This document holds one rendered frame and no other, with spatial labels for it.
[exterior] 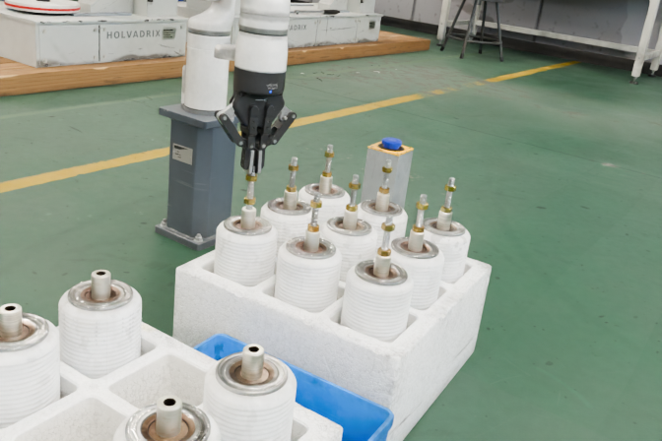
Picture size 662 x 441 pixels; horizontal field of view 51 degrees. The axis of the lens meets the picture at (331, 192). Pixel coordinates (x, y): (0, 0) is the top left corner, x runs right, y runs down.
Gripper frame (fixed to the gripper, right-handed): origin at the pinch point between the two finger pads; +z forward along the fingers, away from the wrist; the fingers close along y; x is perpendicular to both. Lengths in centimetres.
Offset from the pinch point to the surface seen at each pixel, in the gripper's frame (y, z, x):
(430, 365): 20.3, 26.1, -24.8
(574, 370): 56, 36, -25
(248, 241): -1.7, 11.5, -4.4
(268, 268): 2.0, 16.5, -4.5
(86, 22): 27, 11, 215
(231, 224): -2.6, 10.6, 0.4
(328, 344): 2.9, 20.0, -22.0
